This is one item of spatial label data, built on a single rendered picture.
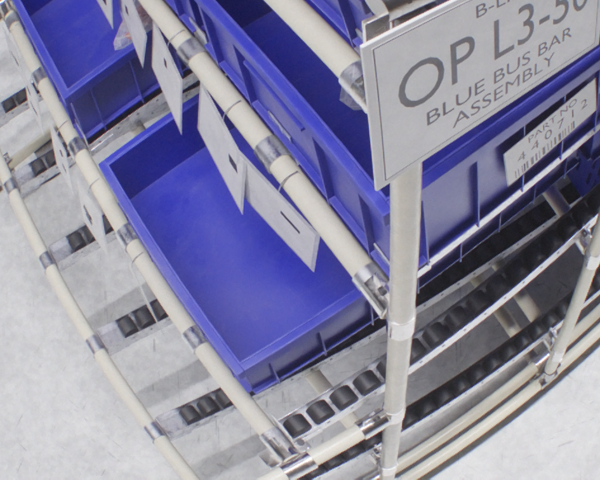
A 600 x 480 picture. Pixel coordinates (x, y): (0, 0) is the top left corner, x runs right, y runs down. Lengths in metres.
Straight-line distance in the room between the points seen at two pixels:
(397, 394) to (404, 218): 0.49
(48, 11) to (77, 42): 0.13
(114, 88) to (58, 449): 0.94
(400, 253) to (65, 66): 0.94
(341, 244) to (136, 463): 1.15
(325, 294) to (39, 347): 1.01
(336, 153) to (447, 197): 0.13
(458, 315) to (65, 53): 0.79
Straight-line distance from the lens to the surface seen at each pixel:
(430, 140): 1.05
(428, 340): 1.72
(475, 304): 1.74
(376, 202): 1.22
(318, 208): 1.44
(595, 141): 1.80
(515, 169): 1.36
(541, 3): 1.00
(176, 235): 1.81
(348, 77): 1.07
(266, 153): 1.48
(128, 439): 2.49
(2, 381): 2.60
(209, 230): 1.80
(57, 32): 2.08
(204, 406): 2.01
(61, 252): 2.18
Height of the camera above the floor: 2.34
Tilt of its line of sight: 63 degrees down
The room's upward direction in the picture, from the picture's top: 7 degrees counter-clockwise
